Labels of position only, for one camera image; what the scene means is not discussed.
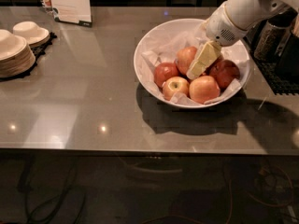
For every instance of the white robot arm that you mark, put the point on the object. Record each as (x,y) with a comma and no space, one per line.
(246,13)

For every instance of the dark red apple right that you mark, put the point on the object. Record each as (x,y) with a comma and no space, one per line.
(224,71)

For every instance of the small stack paper bowls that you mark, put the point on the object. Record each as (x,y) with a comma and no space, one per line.
(31,32)

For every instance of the yellow-red apple front left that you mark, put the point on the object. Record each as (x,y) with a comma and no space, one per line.
(175,85)

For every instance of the white paper bowl liner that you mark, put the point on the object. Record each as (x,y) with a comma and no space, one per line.
(165,44)

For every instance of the yellow-red apple back right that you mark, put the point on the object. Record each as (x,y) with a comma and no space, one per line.
(219,59)

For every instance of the yellow-red apple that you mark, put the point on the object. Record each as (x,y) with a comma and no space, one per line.
(175,85)
(219,59)
(203,89)

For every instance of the black drip mat right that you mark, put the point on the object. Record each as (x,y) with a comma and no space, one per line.
(279,85)

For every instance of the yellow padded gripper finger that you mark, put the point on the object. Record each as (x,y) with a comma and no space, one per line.
(204,57)

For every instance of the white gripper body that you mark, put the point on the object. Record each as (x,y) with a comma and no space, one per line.
(222,27)

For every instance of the standing menu sign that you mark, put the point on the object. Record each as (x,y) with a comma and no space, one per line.
(71,11)

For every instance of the black rubber mat left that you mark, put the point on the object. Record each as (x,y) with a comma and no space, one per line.
(39,51)

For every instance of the large white bowl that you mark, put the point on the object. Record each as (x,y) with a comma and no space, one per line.
(162,31)

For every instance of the yellow-red apple front right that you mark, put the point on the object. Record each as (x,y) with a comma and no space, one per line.
(203,89)

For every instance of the tall red-yellow apple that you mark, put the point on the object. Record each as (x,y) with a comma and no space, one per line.
(184,58)

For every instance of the glass jar black lid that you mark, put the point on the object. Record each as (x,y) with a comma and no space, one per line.
(271,36)

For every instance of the red apple left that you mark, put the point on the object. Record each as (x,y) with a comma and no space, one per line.
(163,72)

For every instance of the dark container far right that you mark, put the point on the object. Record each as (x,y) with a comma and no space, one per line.
(288,64)

